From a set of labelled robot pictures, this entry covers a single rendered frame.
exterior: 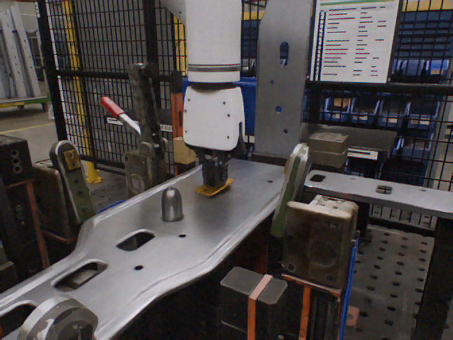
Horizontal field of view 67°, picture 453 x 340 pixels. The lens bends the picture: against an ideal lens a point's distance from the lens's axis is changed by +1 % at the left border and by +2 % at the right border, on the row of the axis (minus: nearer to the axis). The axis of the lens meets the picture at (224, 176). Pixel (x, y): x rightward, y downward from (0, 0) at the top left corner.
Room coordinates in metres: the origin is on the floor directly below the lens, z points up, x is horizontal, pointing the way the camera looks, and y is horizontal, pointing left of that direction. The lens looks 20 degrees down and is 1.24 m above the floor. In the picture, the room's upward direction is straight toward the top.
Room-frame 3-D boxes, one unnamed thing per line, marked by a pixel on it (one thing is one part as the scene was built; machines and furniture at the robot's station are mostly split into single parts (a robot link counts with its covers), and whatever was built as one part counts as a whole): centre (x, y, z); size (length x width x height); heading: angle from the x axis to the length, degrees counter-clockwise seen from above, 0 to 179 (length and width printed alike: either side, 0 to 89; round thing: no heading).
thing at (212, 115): (0.58, 0.02, 1.14); 0.10 x 0.07 x 0.11; 60
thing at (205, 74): (0.58, 0.02, 1.20); 0.09 x 0.08 x 0.03; 60
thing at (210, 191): (0.58, 0.02, 1.01); 0.08 x 0.04 x 0.01; 150
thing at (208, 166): (0.59, 0.04, 1.05); 0.03 x 0.03 x 0.07; 60
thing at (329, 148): (0.75, -0.23, 0.88); 0.08 x 0.08 x 0.36; 60
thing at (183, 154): (0.71, 0.09, 0.88); 0.04 x 0.04 x 0.36; 60
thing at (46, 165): (0.52, 0.27, 0.88); 0.11 x 0.09 x 0.37; 60
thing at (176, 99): (0.74, 0.10, 0.95); 0.03 x 0.01 x 0.50; 150
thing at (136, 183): (0.66, 0.16, 0.88); 0.07 x 0.06 x 0.35; 60
